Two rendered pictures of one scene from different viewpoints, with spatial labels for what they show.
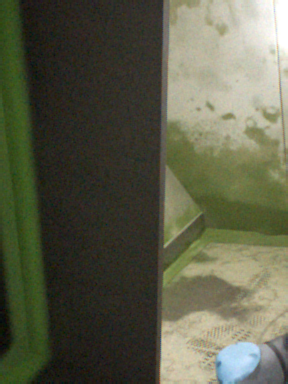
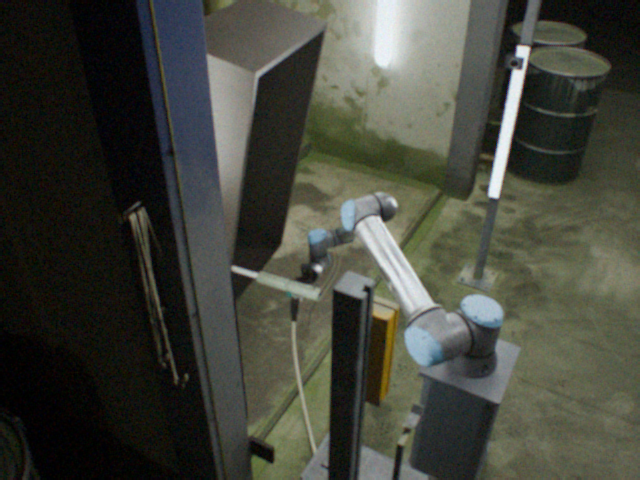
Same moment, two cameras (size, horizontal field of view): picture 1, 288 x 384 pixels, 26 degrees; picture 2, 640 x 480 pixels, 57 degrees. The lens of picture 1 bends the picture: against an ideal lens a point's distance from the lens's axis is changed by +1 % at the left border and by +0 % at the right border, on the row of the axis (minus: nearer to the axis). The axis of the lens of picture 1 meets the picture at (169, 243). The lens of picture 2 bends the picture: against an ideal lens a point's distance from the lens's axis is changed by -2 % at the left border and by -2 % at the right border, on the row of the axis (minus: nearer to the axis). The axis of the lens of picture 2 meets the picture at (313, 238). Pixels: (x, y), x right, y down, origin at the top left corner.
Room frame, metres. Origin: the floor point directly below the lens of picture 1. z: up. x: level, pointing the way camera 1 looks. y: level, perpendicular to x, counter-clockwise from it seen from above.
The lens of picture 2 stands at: (-1.33, 0.10, 2.33)
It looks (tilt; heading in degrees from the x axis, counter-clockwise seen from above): 37 degrees down; 356
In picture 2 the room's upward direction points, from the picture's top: straight up
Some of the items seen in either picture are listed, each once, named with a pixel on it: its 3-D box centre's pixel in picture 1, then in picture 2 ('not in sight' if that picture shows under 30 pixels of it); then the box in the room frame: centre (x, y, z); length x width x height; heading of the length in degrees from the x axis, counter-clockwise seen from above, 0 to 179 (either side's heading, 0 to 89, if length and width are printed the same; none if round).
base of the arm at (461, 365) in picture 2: not in sight; (473, 350); (0.14, -0.60, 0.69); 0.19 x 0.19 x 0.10
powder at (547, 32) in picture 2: not in sight; (548, 34); (3.22, -2.11, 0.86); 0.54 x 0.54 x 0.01
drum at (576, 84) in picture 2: not in sight; (553, 118); (2.57, -1.99, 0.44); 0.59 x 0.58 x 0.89; 161
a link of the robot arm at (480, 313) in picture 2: not in sight; (477, 324); (0.13, -0.59, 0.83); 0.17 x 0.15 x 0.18; 111
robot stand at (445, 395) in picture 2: not in sight; (458, 412); (0.14, -0.60, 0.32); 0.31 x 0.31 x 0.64; 56
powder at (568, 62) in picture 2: not in sight; (567, 62); (2.58, -1.99, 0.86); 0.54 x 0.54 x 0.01
